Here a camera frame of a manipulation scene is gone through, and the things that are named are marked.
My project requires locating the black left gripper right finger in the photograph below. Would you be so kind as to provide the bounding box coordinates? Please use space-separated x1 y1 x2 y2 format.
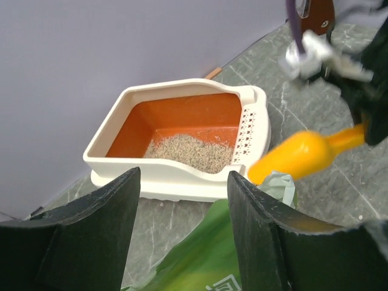
227 171 387 290

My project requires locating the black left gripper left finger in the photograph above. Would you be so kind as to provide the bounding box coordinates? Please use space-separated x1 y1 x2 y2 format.
1 167 141 290

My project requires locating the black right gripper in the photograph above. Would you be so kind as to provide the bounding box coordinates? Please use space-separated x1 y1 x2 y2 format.
322 21 387 146

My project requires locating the green litter bag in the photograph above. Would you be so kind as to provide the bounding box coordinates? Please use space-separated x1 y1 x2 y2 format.
127 198 242 290

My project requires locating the yellow plastic litter scoop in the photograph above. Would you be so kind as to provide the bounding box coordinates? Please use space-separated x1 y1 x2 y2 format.
247 124 365 184

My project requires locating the grey cat litter pile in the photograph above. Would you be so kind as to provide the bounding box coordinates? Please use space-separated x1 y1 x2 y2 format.
143 134 233 174

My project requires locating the white and orange litter box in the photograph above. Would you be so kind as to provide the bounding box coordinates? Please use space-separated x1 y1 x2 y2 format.
83 78 271 202

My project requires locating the brown wooden wedge stand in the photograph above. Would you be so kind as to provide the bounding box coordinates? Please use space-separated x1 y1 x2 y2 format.
298 0 335 35

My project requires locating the small wooden block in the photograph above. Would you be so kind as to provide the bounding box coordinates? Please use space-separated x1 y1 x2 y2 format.
204 67 222 79

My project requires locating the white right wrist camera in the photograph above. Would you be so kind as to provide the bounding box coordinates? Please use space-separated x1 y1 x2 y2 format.
278 30 373 82

